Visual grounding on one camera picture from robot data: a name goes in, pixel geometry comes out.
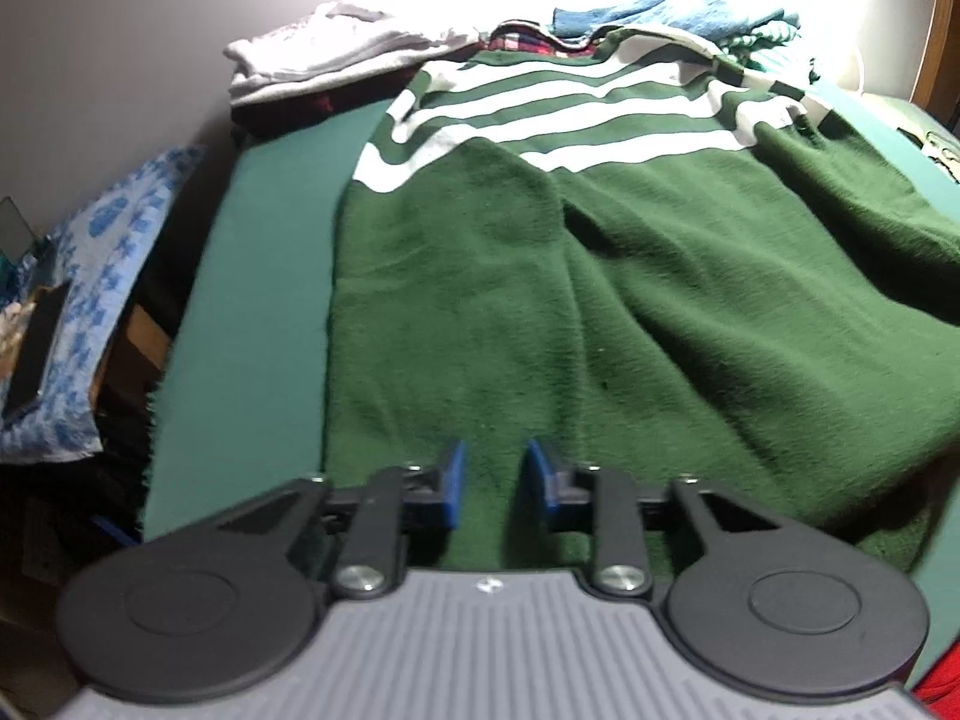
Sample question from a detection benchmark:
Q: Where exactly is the green white-striped sweater plaid collar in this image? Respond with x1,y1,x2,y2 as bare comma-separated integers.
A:
321,19,960,578

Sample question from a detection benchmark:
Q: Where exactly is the person's red jacket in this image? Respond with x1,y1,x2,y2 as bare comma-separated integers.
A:
913,643,960,720

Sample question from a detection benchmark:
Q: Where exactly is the green white striped shirt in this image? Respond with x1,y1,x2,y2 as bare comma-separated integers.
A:
720,19,822,85

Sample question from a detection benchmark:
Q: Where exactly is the wooden frame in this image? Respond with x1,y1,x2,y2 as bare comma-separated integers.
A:
909,0,960,128

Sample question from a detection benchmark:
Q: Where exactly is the black phone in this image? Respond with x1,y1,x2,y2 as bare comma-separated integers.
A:
4,283,74,421

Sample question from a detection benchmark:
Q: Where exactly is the cardboard box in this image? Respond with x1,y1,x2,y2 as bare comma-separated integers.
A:
96,300,175,407

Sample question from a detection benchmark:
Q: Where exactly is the blue patterned towel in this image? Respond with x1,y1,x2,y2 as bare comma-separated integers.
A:
0,146,207,464

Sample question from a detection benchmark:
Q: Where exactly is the olive printed cloth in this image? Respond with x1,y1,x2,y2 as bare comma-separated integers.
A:
896,124,960,185

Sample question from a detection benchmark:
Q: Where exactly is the dark red folded garment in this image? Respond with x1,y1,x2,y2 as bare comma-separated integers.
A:
231,64,421,142

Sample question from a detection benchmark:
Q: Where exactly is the white folded garment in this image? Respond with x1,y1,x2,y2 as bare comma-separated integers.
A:
223,1,497,107

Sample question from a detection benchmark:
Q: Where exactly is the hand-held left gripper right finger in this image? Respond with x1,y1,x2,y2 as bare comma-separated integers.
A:
525,439,781,602

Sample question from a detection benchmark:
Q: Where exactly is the blue knit sweater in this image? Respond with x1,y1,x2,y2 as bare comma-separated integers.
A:
553,0,803,42

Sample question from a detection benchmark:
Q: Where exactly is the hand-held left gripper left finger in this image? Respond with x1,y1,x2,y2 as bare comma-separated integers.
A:
214,440,467,602

